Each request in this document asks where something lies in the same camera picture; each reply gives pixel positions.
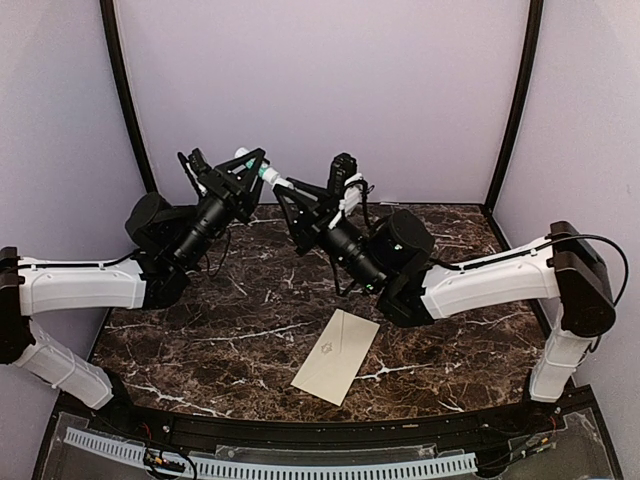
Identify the black front rail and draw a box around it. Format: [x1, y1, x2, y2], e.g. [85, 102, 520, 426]
[54, 387, 596, 451]

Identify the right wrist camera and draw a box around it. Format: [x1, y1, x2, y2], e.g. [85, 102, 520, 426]
[327, 153, 370, 229]

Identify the cream envelope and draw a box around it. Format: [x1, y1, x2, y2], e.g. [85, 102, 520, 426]
[291, 309, 379, 406]

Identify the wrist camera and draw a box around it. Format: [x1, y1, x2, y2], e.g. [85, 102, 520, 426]
[327, 153, 370, 229]
[177, 148, 211, 199]

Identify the black corner frame post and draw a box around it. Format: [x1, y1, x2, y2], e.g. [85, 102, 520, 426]
[99, 0, 158, 193]
[483, 0, 544, 216]

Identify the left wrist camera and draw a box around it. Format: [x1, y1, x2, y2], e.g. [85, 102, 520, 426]
[177, 148, 211, 199]

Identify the small glue bottle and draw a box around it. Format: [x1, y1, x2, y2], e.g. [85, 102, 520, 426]
[234, 145, 279, 184]

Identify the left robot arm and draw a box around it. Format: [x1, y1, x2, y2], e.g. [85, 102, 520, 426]
[1, 148, 269, 436]

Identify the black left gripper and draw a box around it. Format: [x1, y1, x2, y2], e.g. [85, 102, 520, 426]
[171, 148, 270, 268]

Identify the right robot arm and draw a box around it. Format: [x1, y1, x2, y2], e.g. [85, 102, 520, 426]
[272, 174, 621, 434]

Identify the black corner frame post left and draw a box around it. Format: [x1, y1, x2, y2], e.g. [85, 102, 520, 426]
[99, 0, 158, 193]

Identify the white slotted cable duct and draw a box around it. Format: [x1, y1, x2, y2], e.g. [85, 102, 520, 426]
[63, 428, 478, 479]

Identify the grey glue bottle cap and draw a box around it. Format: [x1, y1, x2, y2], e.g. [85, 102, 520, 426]
[272, 178, 294, 190]

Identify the black corner frame post right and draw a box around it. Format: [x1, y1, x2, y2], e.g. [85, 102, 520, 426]
[483, 0, 544, 216]

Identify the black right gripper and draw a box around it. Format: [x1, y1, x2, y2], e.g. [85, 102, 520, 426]
[272, 178, 388, 293]

